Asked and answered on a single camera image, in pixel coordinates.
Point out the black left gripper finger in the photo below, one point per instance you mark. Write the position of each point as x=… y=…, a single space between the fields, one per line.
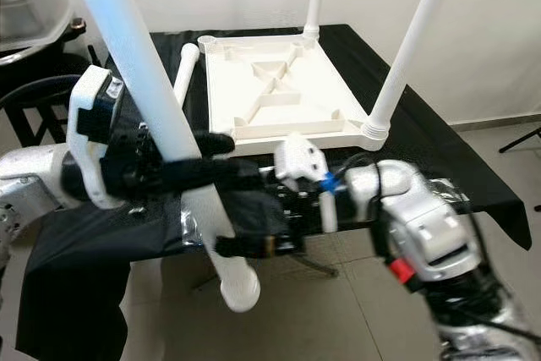
x=203 y=177
x=214 y=144

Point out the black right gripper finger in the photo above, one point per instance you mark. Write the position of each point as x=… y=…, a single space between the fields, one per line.
x=243 y=248

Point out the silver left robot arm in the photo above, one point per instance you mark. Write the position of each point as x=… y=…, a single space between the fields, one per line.
x=34 y=200

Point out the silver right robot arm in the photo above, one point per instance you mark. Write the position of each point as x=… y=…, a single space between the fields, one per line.
x=431 y=234

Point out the clear tape patch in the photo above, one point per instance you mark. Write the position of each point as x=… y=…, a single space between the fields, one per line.
x=450 y=194
x=191 y=230

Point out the black round stool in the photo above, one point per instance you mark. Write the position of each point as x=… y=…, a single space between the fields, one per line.
x=51 y=82

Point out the black tablecloth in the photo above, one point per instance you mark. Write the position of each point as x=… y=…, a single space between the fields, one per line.
x=431 y=158

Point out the clear plastic storage box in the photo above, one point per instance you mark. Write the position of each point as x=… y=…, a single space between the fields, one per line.
x=34 y=10

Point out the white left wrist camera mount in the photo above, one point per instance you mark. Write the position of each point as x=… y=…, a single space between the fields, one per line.
x=84 y=150

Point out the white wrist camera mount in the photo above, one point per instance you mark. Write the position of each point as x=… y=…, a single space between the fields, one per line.
x=84 y=150
x=296 y=158

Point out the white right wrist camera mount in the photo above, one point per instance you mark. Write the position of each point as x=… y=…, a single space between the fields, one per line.
x=296 y=158

